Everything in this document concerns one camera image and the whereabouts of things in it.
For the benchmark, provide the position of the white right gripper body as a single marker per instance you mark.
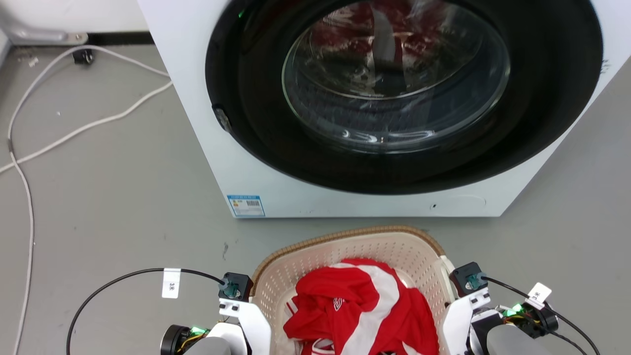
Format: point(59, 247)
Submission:
point(458, 315)

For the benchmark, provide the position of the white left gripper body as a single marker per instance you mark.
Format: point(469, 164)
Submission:
point(254, 323)

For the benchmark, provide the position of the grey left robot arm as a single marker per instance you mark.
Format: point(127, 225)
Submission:
point(217, 345)

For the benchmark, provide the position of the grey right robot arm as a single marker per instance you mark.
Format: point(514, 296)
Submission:
point(512, 340)

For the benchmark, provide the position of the beige perforated laundry basket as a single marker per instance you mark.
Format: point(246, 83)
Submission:
point(291, 276)

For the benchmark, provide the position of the red laundry inside drum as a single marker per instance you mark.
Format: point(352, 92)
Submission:
point(345, 29)

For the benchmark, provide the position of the red white striped jersey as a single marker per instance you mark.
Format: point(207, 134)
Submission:
point(345, 305)

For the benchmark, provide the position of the blue white energy sticker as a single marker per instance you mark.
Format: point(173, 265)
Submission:
point(245, 205)

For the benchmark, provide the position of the grey door latch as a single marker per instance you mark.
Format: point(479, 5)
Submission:
point(222, 118)

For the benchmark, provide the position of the white washing machine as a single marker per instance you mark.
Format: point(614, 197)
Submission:
point(197, 123)

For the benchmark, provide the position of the black round washer door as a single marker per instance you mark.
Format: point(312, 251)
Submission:
point(537, 113)

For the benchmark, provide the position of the small black floor plug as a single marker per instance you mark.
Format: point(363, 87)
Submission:
point(83, 56)

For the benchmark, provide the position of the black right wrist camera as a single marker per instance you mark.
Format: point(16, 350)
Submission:
point(467, 278)

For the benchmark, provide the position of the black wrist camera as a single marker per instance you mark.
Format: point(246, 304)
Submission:
point(236, 285)
point(467, 278)

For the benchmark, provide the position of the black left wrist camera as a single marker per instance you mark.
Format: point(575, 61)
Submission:
point(236, 285)

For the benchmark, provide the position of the white cabinet with metal bracket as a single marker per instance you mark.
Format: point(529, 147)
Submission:
point(49, 19)

